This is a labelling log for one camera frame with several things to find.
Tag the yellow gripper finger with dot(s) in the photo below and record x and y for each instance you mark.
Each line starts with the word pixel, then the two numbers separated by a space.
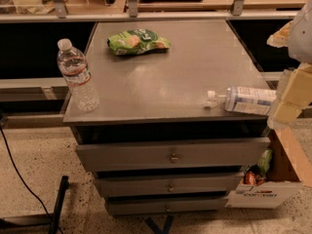
pixel 280 38
pixel 293 94

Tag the blue label plastic bottle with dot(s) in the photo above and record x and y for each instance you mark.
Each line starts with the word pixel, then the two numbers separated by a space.
pixel 242 100

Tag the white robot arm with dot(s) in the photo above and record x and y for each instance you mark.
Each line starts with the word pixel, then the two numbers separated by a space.
pixel 300 40

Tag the green snack bag in box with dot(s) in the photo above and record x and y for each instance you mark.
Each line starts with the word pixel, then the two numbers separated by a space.
pixel 263 163

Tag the green rice chip bag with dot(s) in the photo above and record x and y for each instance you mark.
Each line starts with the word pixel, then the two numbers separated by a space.
pixel 136 42

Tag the clear water bottle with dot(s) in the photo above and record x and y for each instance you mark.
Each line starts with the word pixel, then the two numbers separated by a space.
pixel 74 68

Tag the cardboard box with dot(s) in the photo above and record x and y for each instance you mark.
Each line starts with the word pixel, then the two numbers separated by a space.
pixel 289 171

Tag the top grey drawer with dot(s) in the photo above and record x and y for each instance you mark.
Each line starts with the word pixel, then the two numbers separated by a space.
pixel 171 154

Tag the grey drawer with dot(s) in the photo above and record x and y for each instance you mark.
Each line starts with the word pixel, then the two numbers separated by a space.
pixel 171 154
pixel 163 206
pixel 166 184

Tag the red snack packet in box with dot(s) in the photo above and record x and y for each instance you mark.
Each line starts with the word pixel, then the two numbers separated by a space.
pixel 250 178

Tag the middle grey drawer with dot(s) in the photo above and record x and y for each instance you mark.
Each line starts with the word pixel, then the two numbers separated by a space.
pixel 166 184

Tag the grey drawer cabinet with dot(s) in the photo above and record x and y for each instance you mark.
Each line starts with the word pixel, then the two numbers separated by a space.
pixel 160 95

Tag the bottom grey drawer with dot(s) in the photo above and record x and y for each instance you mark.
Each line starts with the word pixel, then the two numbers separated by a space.
pixel 163 206

